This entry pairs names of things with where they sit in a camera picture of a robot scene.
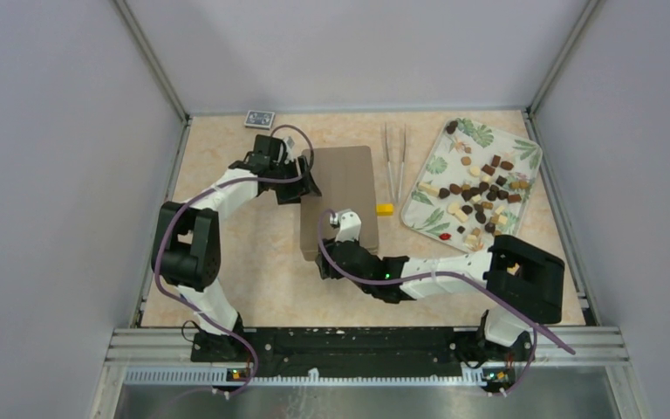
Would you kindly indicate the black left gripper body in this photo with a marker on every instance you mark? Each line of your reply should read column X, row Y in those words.
column 291, row 190

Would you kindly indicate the metal tweezers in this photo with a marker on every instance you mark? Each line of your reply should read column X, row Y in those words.
column 395, row 168

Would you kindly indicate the gold box lid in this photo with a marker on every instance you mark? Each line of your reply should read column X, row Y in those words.
column 345, row 178

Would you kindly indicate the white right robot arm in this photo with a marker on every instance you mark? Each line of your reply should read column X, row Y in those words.
column 525, row 282

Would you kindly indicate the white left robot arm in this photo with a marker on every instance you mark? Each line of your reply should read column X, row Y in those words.
column 187, row 254

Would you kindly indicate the blue playing card deck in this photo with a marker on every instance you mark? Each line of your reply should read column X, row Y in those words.
column 259, row 119

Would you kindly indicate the yellow block centre table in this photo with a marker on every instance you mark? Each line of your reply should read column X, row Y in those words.
column 384, row 209

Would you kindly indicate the floral white serving tray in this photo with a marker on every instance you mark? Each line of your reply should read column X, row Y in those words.
column 475, row 185

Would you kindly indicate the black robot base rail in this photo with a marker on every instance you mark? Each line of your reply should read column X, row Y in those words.
column 359, row 352

